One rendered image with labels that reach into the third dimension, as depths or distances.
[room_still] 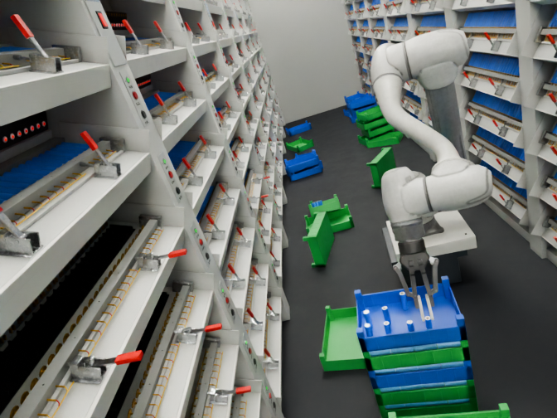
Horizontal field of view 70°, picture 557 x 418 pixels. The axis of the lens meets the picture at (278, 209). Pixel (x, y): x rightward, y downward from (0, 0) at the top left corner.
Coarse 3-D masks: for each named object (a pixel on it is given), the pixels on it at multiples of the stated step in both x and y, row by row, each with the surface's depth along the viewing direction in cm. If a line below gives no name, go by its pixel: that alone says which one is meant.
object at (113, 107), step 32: (0, 0) 75; (32, 0) 75; (64, 0) 75; (0, 32) 78; (96, 32) 78; (96, 96) 82; (128, 96) 84; (160, 192) 91; (192, 256) 98; (224, 288) 111; (224, 320) 106
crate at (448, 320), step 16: (416, 288) 131; (432, 288) 130; (448, 288) 127; (368, 304) 137; (384, 304) 136; (400, 304) 133; (448, 304) 127; (384, 320) 129; (400, 320) 127; (416, 320) 125; (432, 320) 123; (448, 320) 121; (464, 320) 110; (384, 336) 117; (400, 336) 116; (416, 336) 115; (432, 336) 114; (448, 336) 113; (464, 336) 113
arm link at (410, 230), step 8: (392, 224) 116; (400, 224) 114; (408, 224) 113; (416, 224) 113; (400, 232) 114; (408, 232) 113; (416, 232) 113; (424, 232) 115; (400, 240) 114; (408, 240) 114; (416, 240) 114
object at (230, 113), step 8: (216, 104) 220; (224, 104) 220; (232, 104) 220; (240, 104) 220; (224, 112) 206; (232, 112) 206; (240, 112) 221; (224, 120) 181; (232, 120) 201; (224, 128) 165; (232, 128) 186; (232, 136) 187
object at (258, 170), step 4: (248, 168) 235; (252, 168) 236; (256, 168) 236; (260, 168) 236; (256, 172) 236; (260, 172) 236; (248, 176) 231; (256, 176) 232; (260, 176) 233; (260, 180) 227; (252, 184) 220; (256, 184) 220; (260, 184) 221; (252, 188) 214; (256, 188) 215; (260, 188) 216; (256, 192) 210; (252, 196) 205; (256, 196) 206; (252, 204) 196; (256, 204) 196; (256, 208) 180; (256, 212) 181; (256, 216) 182
